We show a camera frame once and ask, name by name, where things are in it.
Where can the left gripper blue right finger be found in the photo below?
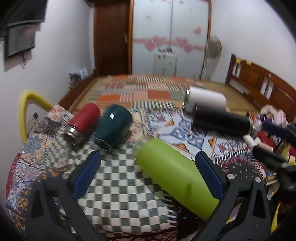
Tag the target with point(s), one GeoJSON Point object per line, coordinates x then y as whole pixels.
{"type": "Point", "coordinates": [212, 174]}

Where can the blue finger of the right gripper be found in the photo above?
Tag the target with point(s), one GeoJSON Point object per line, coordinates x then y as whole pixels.
{"type": "Point", "coordinates": [268, 157]}
{"type": "Point", "coordinates": [287, 133]}

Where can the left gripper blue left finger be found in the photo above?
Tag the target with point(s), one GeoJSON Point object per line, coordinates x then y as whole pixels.
{"type": "Point", "coordinates": [84, 173]}

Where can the lime green bottle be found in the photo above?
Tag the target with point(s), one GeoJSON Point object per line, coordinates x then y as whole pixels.
{"type": "Point", "coordinates": [176, 174]}

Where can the dark green faceted cup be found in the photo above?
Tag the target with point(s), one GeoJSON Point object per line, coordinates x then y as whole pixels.
{"type": "Point", "coordinates": [113, 127]}

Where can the stuffed doll toy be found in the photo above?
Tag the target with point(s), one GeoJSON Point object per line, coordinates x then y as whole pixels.
{"type": "Point", "coordinates": [276, 116]}

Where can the green white checkered cloth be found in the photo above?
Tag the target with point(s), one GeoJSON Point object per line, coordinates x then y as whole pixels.
{"type": "Point", "coordinates": [123, 200]}

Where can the wooden bed headboard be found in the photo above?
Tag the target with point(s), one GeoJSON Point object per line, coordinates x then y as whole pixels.
{"type": "Point", "coordinates": [261, 87]}

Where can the red thermos bottle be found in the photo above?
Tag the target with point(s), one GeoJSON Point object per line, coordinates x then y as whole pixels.
{"type": "Point", "coordinates": [82, 124]}

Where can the black bottle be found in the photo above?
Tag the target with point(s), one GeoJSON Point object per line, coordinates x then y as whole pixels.
{"type": "Point", "coordinates": [221, 121]}

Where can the colourful patchwork quilt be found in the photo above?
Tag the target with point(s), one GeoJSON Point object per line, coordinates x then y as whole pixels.
{"type": "Point", "coordinates": [155, 105]}

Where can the white bottle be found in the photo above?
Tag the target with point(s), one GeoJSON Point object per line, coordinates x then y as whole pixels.
{"type": "Point", "coordinates": [197, 96]}

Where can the yellow foam tube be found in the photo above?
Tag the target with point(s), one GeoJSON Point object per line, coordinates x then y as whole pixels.
{"type": "Point", "coordinates": [29, 102]}

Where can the bag on floor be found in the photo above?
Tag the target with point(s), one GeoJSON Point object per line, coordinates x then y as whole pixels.
{"type": "Point", "coordinates": [77, 77]}

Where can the white standing fan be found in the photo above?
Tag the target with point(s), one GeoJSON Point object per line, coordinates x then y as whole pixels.
{"type": "Point", "coordinates": [213, 50]}

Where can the frosted sliding wardrobe doors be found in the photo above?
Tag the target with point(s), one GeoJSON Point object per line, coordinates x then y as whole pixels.
{"type": "Point", "coordinates": [184, 26]}

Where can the dark brown wooden door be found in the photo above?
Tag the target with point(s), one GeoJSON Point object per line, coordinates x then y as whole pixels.
{"type": "Point", "coordinates": [112, 33]}

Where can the small black wall monitor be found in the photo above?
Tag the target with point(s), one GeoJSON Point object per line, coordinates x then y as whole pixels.
{"type": "Point", "coordinates": [19, 39]}

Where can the wall mounted black television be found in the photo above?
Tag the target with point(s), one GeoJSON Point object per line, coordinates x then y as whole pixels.
{"type": "Point", "coordinates": [21, 12]}

